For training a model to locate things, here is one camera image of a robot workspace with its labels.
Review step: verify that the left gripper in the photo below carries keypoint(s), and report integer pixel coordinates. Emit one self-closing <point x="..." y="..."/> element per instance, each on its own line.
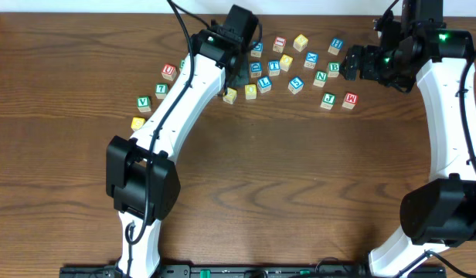
<point x="240" y="72"/>

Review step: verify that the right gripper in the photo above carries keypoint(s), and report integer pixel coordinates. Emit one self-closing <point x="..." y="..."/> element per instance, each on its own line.
<point x="371" y="54"/>

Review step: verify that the green B block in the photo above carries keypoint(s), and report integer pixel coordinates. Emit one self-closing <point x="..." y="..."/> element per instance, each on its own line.
<point x="333" y="69"/>

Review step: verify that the yellow O block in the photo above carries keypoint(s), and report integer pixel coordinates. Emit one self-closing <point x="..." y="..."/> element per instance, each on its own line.
<point x="250" y="91"/>
<point x="285" y="62"/>

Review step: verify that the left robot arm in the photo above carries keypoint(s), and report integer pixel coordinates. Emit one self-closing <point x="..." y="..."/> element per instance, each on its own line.
<point x="141" y="177"/>

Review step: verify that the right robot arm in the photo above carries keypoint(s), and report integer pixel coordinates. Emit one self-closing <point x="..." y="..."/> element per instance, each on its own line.
<point x="419" y="50"/>

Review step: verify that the blue D block lower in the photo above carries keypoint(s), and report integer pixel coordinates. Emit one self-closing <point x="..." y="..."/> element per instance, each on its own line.
<point x="255" y="69"/>

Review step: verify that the blue d block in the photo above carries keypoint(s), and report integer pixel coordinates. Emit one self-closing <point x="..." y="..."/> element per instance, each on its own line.
<point x="257" y="49"/>
<point x="255" y="69"/>

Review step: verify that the blue H block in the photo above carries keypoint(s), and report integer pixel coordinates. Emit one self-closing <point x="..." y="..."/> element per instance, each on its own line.
<point x="335" y="46"/>

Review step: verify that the yellow S block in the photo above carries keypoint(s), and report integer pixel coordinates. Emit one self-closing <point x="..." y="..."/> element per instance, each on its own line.
<point x="230" y="95"/>

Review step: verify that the blue L block lower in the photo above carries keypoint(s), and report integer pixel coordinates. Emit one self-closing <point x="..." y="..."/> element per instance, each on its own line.
<point x="264" y="84"/>

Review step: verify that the blue D block upper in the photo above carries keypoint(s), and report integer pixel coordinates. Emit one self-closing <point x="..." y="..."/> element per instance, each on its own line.
<point x="257" y="49"/>

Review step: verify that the red M block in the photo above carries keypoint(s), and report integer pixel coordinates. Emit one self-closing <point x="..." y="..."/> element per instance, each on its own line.
<point x="350" y="100"/>

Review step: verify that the blue T block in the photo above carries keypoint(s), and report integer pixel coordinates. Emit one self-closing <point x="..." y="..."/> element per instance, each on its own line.
<point x="274" y="68"/>

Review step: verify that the blue X block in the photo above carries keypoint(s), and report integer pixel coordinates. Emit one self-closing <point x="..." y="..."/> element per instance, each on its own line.
<point x="310" y="60"/>

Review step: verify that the green J block right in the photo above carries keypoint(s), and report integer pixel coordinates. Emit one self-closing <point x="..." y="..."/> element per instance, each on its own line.
<point x="328" y="101"/>

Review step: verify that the red I block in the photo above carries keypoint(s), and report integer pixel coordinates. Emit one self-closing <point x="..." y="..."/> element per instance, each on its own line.
<point x="279" y="44"/>

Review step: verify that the yellow 6 block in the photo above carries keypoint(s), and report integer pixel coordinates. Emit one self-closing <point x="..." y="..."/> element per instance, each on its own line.
<point x="300" y="42"/>

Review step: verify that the green Z block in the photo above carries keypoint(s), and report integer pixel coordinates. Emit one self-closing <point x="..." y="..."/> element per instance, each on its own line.
<point x="181" y="65"/>

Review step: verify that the blue 5 block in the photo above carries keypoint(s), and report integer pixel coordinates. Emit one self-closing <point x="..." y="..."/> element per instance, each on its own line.
<point x="295" y="85"/>

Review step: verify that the red U block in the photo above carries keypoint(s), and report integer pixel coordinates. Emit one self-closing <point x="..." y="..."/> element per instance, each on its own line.
<point x="169" y="72"/>

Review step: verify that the green 7 block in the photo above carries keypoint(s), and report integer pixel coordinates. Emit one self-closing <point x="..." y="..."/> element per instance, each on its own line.
<point x="161" y="90"/>

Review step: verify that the green V block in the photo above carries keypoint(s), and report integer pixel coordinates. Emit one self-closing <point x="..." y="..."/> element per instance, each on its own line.
<point x="144" y="104"/>

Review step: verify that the yellow G block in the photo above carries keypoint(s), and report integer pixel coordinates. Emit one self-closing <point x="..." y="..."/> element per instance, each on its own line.
<point x="137" y="123"/>

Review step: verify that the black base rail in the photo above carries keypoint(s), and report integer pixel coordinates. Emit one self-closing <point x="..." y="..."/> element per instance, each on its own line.
<point x="186" y="271"/>

